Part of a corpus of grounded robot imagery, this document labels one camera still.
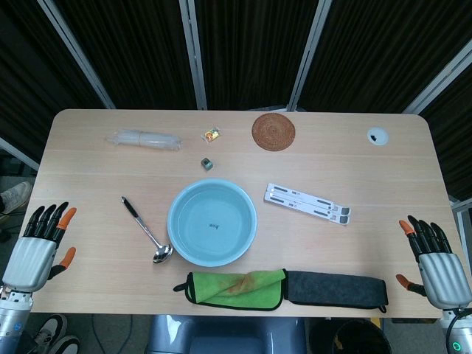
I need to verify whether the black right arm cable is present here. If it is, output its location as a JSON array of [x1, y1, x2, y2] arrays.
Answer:
[[445, 308, 472, 354]]

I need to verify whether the black and white sneaker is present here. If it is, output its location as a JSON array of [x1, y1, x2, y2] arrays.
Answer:
[[35, 313, 69, 347], [49, 335, 82, 354]]

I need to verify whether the clear bag of straws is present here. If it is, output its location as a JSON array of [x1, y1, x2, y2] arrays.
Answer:
[[105, 128, 184, 152]]

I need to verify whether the white folding laptop stand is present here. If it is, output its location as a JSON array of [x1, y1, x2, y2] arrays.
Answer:
[[263, 182, 352, 226]]

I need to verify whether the small yellow candy packet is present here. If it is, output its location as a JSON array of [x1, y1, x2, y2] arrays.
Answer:
[[200, 125, 223, 142]]

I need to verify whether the grey partition frame post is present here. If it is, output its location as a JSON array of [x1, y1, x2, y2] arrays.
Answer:
[[286, 0, 333, 111], [36, 0, 116, 110], [401, 47, 472, 114], [179, 0, 208, 111], [0, 136, 40, 173]]

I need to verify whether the white shoe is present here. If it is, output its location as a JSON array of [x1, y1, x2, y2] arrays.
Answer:
[[0, 181, 32, 214]]

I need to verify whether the white desk cable grommet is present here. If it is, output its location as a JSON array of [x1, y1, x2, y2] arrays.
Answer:
[[367, 126, 389, 146]]

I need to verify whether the round woven rattan coaster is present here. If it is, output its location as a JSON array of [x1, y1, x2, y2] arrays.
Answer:
[[251, 113, 296, 152]]

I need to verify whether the metal ladle black handle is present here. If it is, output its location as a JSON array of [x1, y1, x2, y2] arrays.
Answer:
[[120, 196, 174, 265]]

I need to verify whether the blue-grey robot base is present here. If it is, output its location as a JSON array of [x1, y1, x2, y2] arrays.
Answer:
[[146, 314, 307, 354]]

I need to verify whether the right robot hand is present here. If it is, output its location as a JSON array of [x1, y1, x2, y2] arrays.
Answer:
[[395, 215, 465, 310]]

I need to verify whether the black trash bin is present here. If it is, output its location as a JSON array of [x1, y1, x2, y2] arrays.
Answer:
[[308, 319, 392, 354]]

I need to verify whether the green microfibre cloth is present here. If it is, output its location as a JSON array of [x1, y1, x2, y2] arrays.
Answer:
[[173, 268, 288, 312]]

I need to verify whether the dark grey microfibre cloth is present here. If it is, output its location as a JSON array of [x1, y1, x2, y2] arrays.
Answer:
[[283, 270, 389, 313]]

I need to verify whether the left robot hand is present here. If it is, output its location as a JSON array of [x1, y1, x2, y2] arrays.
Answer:
[[1, 201, 77, 294]]

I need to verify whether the light blue bowl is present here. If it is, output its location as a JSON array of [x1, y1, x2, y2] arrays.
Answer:
[[167, 178, 258, 268]]

